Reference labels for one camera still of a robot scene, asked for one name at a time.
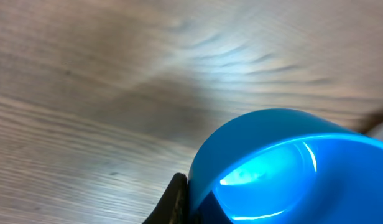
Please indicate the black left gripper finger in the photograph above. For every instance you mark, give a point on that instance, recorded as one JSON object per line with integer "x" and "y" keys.
{"x": 172, "y": 206}

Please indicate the blue measuring scoop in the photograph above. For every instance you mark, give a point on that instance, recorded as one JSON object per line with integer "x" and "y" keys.
{"x": 287, "y": 166}

